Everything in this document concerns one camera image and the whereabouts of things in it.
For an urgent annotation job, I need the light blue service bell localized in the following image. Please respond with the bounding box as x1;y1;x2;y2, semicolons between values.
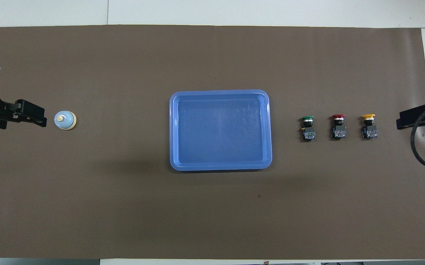
54;110;77;131

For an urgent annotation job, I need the yellow push button switch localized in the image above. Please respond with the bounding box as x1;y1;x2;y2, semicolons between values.
361;114;378;139

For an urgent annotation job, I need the red push button switch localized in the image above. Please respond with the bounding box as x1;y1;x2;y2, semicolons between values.
331;114;347;140

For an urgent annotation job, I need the green push button switch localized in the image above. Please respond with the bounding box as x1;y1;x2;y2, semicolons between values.
299;116;317;142

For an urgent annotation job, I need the blue plastic tray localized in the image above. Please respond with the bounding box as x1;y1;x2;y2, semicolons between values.
169;90;273;172

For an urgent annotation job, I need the brown table mat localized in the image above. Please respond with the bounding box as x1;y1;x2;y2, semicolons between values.
0;25;425;260

